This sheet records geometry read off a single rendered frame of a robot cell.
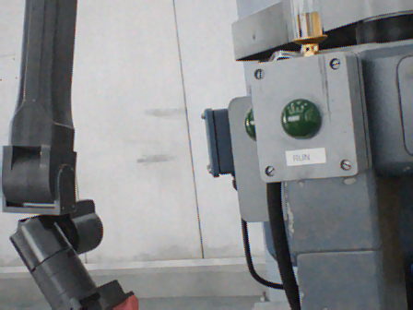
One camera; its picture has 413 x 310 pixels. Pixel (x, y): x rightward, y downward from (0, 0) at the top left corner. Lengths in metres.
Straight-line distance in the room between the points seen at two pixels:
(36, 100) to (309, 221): 0.42
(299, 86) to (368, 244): 0.14
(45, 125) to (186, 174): 5.49
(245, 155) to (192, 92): 5.28
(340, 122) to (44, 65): 0.46
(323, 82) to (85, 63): 6.21
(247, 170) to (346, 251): 0.45
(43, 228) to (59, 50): 0.20
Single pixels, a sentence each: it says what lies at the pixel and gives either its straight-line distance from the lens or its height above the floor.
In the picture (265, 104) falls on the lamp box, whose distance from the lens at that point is 0.67.
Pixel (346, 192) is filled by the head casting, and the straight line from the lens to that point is 0.70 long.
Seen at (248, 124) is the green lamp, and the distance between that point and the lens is 0.68.
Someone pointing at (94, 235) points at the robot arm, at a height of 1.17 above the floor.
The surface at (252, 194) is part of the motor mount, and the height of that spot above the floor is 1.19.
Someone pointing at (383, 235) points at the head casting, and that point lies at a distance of 0.71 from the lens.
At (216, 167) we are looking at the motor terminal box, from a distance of 1.16.
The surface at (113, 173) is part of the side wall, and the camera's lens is 6.76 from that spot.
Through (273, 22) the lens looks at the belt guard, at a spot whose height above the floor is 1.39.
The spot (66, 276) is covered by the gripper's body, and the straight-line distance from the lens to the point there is 1.01.
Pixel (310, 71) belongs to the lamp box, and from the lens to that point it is 0.66.
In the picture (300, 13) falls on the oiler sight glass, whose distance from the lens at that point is 0.74.
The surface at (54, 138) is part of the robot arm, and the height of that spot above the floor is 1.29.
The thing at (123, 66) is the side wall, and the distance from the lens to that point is 6.67.
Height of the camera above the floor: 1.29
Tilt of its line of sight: 3 degrees down
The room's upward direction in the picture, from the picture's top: 7 degrees counter-clockwise
